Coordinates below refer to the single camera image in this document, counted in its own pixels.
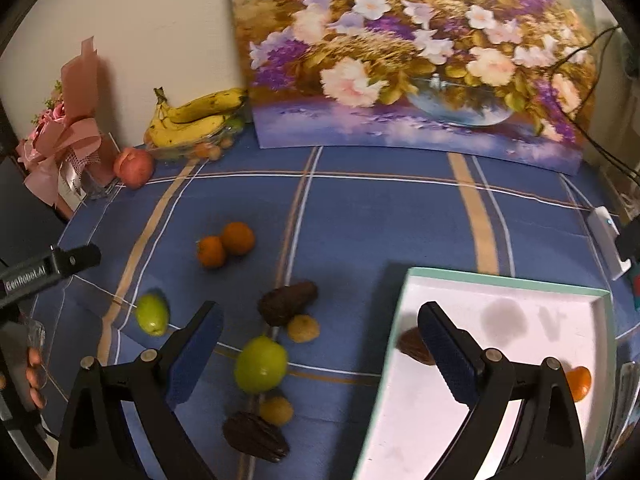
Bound black plug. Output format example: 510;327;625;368
615;220;640;263

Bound blue plaid tablecloth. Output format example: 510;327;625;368
30;142;640;480

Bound pink wrapped bouquet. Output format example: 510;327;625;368
17;36;121;211

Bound white power strip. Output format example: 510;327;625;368
587;206;631;281

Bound white tray with teal rim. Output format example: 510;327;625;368
352;266;618;480

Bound floral painting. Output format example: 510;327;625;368
225;0;601;176

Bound banana bunch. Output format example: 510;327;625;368
145;87;248;148

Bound clear glass vase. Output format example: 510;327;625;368
82;132;124;201

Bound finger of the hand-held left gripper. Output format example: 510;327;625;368
49;243;102;277

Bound small yellow fruit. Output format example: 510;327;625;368
259;396;294;427
286;314;321;344

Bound printed paper cards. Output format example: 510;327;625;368
607;360;640;466

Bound brown wrinkled fruit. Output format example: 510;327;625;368
257;281;319;327
222;411;291;463
397;327;437;366

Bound person's left hand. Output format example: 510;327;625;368
24;347;48;411

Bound glass fruit bowl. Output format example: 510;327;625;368
145;116;247;163

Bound small oval green fruit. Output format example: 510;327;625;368
135;294;171;337

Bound black cable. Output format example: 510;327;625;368
547;25;640;186

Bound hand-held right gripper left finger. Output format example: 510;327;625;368
56;301;225;480

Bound red apple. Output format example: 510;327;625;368
113;147;155;190

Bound orange tangerine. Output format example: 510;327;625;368
565;366;592;403
221;222;256;256
196;236;227;269

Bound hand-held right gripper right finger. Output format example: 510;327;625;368
417;301;586;480

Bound large green apple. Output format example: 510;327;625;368
234;336;289;394

